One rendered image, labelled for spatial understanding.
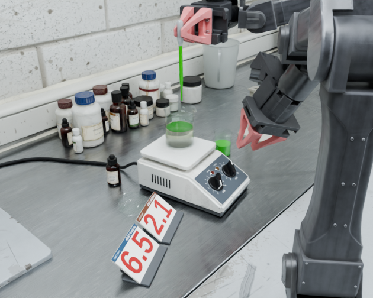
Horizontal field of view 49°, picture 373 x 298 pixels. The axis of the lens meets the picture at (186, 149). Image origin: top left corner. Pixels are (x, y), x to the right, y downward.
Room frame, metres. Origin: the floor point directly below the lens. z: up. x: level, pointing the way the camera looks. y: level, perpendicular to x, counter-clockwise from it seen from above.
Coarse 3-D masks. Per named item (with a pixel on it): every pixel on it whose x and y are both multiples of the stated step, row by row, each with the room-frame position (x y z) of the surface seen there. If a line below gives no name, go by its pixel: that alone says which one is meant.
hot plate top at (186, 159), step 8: (152, 144) 0.75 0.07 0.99; (160, 144) 0.75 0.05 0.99; (200, 144) 0.75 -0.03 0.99; (208, 144) 0.75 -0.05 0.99; (144, 152) 0.72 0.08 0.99; (152, 152) 0.72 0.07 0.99; (160, 152) 0.72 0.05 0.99; (168, 152) 0.72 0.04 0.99; (176, 152) 0.72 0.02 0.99; (184, 152) 0.72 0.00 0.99; (192, 152) 0.72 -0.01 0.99; (200, 152) 0.72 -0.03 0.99; (208, 152) 0.73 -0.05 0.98; (160, 160) 0.69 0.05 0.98; (168, 160) 0.69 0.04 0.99; (176, 160) 0.69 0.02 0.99; (184, 160) 0.69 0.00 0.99; (192, 160) 0.69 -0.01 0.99; (200, 160) 0.70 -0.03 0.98; (184, 168) 0.67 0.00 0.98
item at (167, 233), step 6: (168, 204) 0.64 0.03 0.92; (174, 210) 0.63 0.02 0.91; (174, 216) 0.62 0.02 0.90; (180, 216) 0.62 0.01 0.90; (138, 222) 0.56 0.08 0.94; (168, 222) 0.60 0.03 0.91; (174, 222) 0.60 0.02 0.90; (144, 228) 0.56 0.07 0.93; (168, 228) 0.58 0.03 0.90; (174, 228) 0.58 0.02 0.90; (150, 234) 0.57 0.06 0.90; (162, 234) 0.57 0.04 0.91; (168, 234) 0.57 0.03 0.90; (156, 240) 0.55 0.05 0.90; (162, 240) 0.55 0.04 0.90; (168, 240) 0.55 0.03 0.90
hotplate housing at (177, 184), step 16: (144, 160) 0.72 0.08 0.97; (208, 160) 0.72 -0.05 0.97; (144, 176) 0.71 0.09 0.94; (160, 176) 0.69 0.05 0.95; (176, 176) 0.67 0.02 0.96; (192, 176) 0.66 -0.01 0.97; (160, 192) 0.69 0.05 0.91; (176, 192) 0.67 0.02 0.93; (192, 192) 0.65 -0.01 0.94; (208, 192) 0.64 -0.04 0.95; (240, 192) 0.68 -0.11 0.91; (208, 208) 0.63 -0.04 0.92; (224, 208) 0.62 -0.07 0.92
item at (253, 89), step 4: (248, 88) 0.99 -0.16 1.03; (252, 88) 0.99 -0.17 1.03; (256, 88) 1.00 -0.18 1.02; (252, 92) 0.99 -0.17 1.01; (252, 96) 0.99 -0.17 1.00; (248, 132) 0.97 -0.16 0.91; (244, 136) 0.96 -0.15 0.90; (264, 136) 0.95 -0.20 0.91; (268, 136) 0.95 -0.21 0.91; (260, 140) 0.93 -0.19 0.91
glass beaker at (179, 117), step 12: (168, 108) 0.78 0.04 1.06; (180, 108) 0.79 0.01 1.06; (192, 108) 0.77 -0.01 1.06; (168, 120) 0.74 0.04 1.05; (180, 120) 0.73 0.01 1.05; (192, 120) 0.74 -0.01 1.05; (168, 132) 0.74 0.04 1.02; (180, 132) 0.73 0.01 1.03; (192, 132) 0.74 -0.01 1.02; (168, 144) 0.74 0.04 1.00; (180, 144) 0.73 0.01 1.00; (192, 144) 0.74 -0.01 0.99
